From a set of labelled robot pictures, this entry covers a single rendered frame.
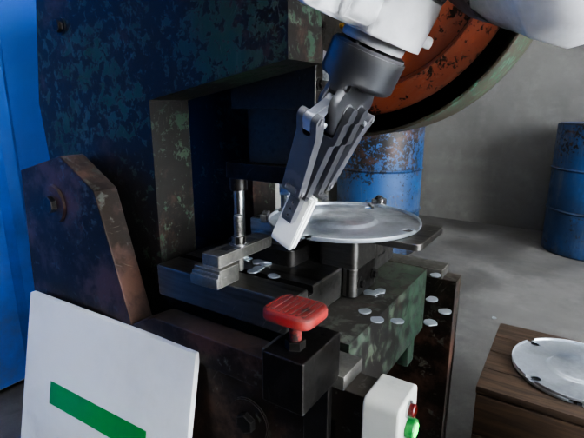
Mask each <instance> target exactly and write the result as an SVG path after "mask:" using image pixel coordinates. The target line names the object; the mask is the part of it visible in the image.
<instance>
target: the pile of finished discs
mask: <svg viewBox="0 0 584 438"><path fill-rule="evenodd" d="M512 363H513V365H514V368H515V369H516V371H517V372H518V373H519V374H520V375H521V376H522V377H523V378H524V379H525V380H526V381H527V382H529V383H530V384H532V385H533V386H535V387H536V388H538V389H539V390H541V391H543V392H545V393H547V394H549V395H551V396H553V397H556V398H558V399H561V400H563V401H565V402H570V403H574V402H573V401H576V402H577V405H579V406H582V407H584V343H582V342H575V341H570V340H566V339H559V338H534V339H533V340H532V341H531V342H530V341H528V340H525V341H522V342H519V343H518V344H516V345H515V346H514V348H513V351H512ZM571 400H573V401H571ZM578 402H580V403H578Z"/></svg>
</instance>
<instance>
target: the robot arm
mask: <svg viewBox="0 0 584 438"><path fill-rule="evenodd" d="M298 1H300V2H301V3H303V4H305V5H307V6H308V7H311V8H313V9H315V10H318V11H320V12H322V13H324V14H326V15H328V16H331V17H333V18H335V19H338V20H340V21H342V22H343V23H344V26H343V29H342V32H343V33H344V34H343V33H341V32H337V33H336V35H333V37H332V40H331V42H330V45H329V47H328V50H327V52H326V55H325V57H324V59H323V61H322V68H323V70H324V71H325V72H326V73H328V77H329V80H328V82H327V84H326V86H325V87H324V89H323V90H322V92H321V93H320V95H319V97H318V103H317V104H316V105H315V106H314V107H312V108H311V109H309V108H307V107H305V106H301V107H300V108H299V110H298V111H297V114H296V131H295V137H294V140H293V143H292V147H291V151H290V154H289V159H288V163H287V167H286V170H285V173H284V177H283V180H282V188H284V189H285V190H287V191H288V192H289V196H288V198H287V200H286V202H285V204H284V206H283V209H282V212H281V214H280V216H279V218H278V221H277V223H276V225H275V228H274V230H273V232H272V235H271V237H272V238H274V239H275V240H276V241H277V242H279V243H280V244H281V245H282V246H283V247H285V248H286V249H287V250H291V249H294V248H295V247H296V245H297V243H298V242H299V240H300V238H301V236H302V232H303V231H304V229H305V227H306V225H307V223H308V220H309V218H310V216H311V214H312V212H313V210H314V208H315V205H316V203H317V201H318V198H319V199H320V200H322V201H323V202H324V201H326V200H327V198H328V197H329V196H327V195H326V194H324V193H323V192H324V190H325V189H326V190H327V191H330V190H331V189H332V188H333V186H334V184H335V182H336V180H337V179H338V177H339V175H340V174H341V173H342V171H343V169H344V167H345V166H346V164H347V162H348V160H349V158H350V157H351V156H352V154H353V152H354V151H355V148H356V147H357V145H358V143H359V142H360V141H361V139H362V137H363V135H364V134H365V133H366V131H367V130H368V129H369V127H370V126H371V125H372V123H373V122H374V120H375V116H373V115H371V114H369V113H368V110H369V109H370V107H371V105H372V103H373V99H374V96H377V97H389V96H390V95H391V94H392V92H393V90H394V88H395V86H396V84H397V82H398V80H399V78H400V76H401V74H402V72H403V70H404V68H405V66H404V62H403V61H402V60H401V59H400V58H402V57H403V55H404V53H405V51H408V52H410V53H413V54H416V55H418V54H419V52H420V51H421V48H423V49H425V50H429V48H430V47H431V46H432V43H433V41H434V40H433V39H432V37H430V36H428V34H429V32H430V31H431V30H432V28H433V26H434V24H435V21H436V19H437V17H438V16H439V13H440V10H441V7H442V5H443V4H444V3H445V2H446V1H447V0H298ZM449 2H450V3H452V4H453V5H454V6H455V7H456V8H457V9H459V10H460V11H462V12H463V13H465V14H466V15H468V16H469V17H472V18H474V19H478V20H481V21H483V22H486V23H491V24H493V25H496V26H499V27H501V28H503V29H506V30H511V31H513V32H515V33H518V34H521V35H523V36H525V37H528V38H530V39H534V40H536V41H540V42H543V43H549V44H552V45H555V46H558V47H562V48H564V49H570V48H573V47H576V46H580V45H582V44H584V0H449Z"/></svg>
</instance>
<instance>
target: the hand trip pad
mask: <svg viewBox="0 0 584 438"><path fill-rule="evenodd" d="M327 316H328V308H327V306H326V305H325V304H324V303H322V302H318V301H314V300H311V299H308V298H304V297H301V296H298V295H287V294H284V295H281V296H279V297H277V298H276V299H275V300H273V301H272V302H269V303H268V304H266V305H265V306H264V307H263V318H264V319H265V320H266V321H268V322H272V323H274V324H277V325H280V326H283V327H286V328H289V340H290V341H292V342H299V341H300V340H301V339H302V331H309V330H311V329H313V328H314V327H315V326H317V325H318V324H319V323H320V322H322V321H323V320H324V319H326V317H327Z"/></svg>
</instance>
